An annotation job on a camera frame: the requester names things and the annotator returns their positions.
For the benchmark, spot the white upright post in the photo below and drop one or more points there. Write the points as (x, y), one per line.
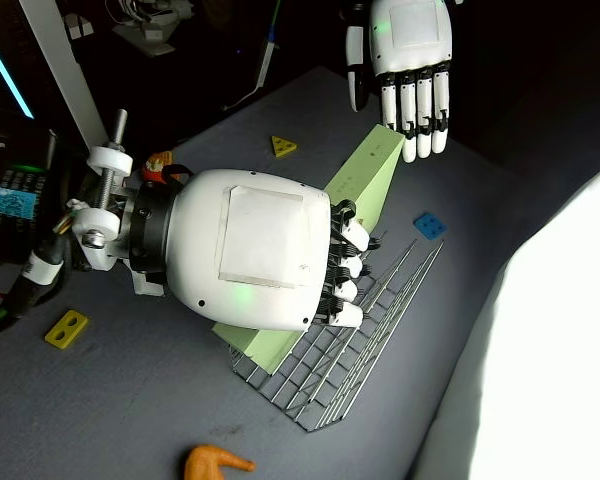
(62, 70)

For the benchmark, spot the blue square four-hole block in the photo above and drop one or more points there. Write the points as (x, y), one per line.
(430, 226)

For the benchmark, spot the orange and white toy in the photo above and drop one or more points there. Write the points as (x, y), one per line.
(155, 170)

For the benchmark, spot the grey table cloth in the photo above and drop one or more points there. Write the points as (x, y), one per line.
(105, 410)

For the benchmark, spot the light green rectangular block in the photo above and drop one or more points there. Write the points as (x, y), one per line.
(370, 170)

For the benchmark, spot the yellow rectangular two-hole block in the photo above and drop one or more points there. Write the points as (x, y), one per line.
(55, 339)

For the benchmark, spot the orange toy chicken leg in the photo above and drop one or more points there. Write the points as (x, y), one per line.
(205, 462)

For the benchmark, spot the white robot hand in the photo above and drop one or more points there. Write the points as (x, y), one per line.
(410, 40)
(250, 250)

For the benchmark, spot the cyan light strip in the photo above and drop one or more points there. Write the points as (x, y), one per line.
(5, 70)

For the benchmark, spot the yellow triangular block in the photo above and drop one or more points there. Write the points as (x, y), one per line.
(282, 147)

